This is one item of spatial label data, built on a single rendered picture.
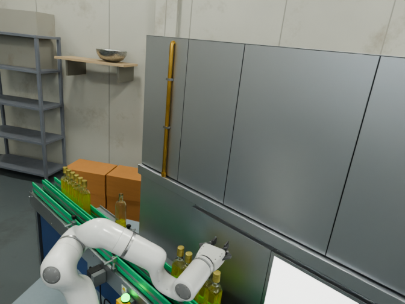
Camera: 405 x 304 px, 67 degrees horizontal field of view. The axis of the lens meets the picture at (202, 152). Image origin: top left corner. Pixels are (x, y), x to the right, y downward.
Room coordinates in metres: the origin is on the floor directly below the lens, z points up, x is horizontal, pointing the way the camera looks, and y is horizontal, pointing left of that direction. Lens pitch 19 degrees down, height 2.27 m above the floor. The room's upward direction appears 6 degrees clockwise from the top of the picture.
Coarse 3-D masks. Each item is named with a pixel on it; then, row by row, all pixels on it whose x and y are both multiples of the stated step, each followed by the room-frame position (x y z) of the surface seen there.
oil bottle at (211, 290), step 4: (208, 288) 1.11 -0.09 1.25; (212, 288) 1.10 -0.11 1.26; (216, 288) 1.10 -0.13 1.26; (220, 288) 1.10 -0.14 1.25; (208, 292) 1.10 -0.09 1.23; (212, 292) 1.09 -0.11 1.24; (216, 292) 1.09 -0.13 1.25; (220, 292) 1.10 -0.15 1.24; (208, 296) 1.10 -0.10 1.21; (212, 296) 1.09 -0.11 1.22; (216, 296) 1.08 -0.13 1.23; (220, 296) 1.11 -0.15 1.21; (208, 300) 1.10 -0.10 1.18; (212, 300) 1.08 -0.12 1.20; (216, 300) 1.09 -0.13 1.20; (220, 300) 1.11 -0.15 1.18
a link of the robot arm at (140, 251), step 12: (132, 240) 0.86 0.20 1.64; (144, 240) 0.88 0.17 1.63; (132, 252) 0.83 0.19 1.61; (144, 252) 0.84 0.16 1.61; (156, 252) 0.86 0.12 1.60; (144, 264) 0.83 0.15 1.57; (156, 264) 0.84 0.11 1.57; (156, 276) 0.85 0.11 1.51; (168, 276) 0.91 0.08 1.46; (156, 288) 0.86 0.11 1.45; (168, 288) 0.87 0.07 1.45; (180, 300) 0.86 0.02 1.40
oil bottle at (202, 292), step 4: (208, 280) 1.14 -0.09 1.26; (204, 284) 1.12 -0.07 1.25; (208, 284) 1.13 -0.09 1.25; (204, 288) 1.12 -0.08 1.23; (200, 292) 1.13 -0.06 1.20; (204, 292) 1.12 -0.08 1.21; (196, 296) 1.14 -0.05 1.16; (200, 296) 1.13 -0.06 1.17; (204, 296) 1.12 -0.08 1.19; (196, 300) 1.14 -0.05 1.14; (200, 300) 1.13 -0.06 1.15; (204, 300) 1.12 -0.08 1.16
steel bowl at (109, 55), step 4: (96, 48) 4.31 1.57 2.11; (96, 52) 4.22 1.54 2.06; (100, 52) 4.14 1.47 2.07; (104, 52) 4.12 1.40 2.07; (108, 52) 4.11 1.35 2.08; (112, 52) 4.12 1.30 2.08; (116, 52) 4.15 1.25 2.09; (120, 52) 4.18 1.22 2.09; (124, 52) 4.25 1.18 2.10; (100, 56) 4.18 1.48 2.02; (104, 56) 4.14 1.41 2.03; (108, 56) 4.13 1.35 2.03; (112, 56) 4.14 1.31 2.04; (116, 56) 4.16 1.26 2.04; (120, 56) 4.20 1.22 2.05; (124, 56) 4.27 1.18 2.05; (104, 60) 4.26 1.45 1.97; (108, 60) 4.19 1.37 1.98; (112, 60) 4.19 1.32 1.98; (116, 60) 4.21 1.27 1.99; (120, 60) 4.26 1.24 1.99
